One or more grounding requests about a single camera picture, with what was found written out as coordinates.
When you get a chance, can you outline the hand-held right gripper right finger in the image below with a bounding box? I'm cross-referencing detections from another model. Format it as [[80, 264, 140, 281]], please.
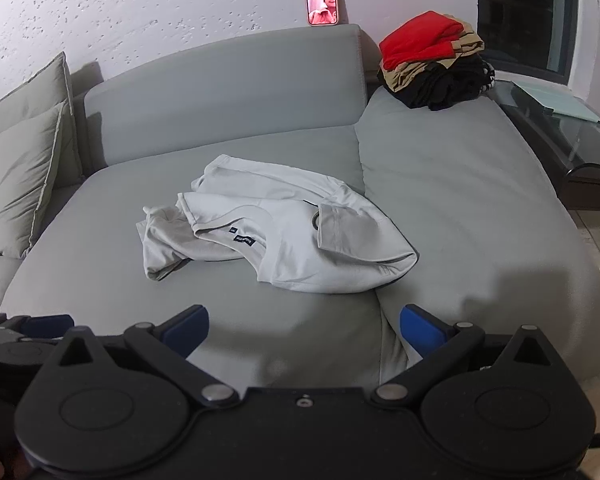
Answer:
[[371, 304, 572, 407]]

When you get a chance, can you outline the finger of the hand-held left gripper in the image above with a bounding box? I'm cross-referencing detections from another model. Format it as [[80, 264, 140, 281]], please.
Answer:
[[0, 312, 76, 348]]

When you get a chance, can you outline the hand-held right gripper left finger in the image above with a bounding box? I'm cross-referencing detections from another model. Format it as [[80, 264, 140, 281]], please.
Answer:
[[45, 304, 242, 407]]

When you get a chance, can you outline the white t-shirt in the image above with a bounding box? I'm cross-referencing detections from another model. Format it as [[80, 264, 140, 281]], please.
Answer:
[[136, 154, 420, 295]]

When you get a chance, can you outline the small grey pillow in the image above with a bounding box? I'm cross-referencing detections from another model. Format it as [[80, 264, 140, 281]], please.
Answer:
[[0, 102, 67, 259]]

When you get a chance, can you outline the grey sofa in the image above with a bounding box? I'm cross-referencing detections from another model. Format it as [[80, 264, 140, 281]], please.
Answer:
[[0, 24, 600, 396]]

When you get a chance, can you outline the large grey pillow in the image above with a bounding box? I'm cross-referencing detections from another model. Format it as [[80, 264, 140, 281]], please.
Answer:
[[0, 52, 84, 190]]

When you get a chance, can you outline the dark glass side table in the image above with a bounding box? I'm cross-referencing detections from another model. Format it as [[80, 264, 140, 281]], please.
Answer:
[[490, 77, 600, 212]]

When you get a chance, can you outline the black folded garment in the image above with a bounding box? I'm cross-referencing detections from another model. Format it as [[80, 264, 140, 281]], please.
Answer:
[[380, 52, 497, 112]]

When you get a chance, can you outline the pale green paper sheet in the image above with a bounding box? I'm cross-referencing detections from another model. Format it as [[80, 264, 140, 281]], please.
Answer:
[[510, 80, 600, 124]]

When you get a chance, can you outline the red folded garment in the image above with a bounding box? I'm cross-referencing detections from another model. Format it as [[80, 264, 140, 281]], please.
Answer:
[[379, 10, 462, 72]]

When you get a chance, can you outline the tan folded garment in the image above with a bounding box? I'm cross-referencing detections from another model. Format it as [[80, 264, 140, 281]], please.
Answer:
[[377, 17, 486, 94]]

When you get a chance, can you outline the dark window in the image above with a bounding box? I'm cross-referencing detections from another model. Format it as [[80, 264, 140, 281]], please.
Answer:
[[475, 0, 581, 80]]

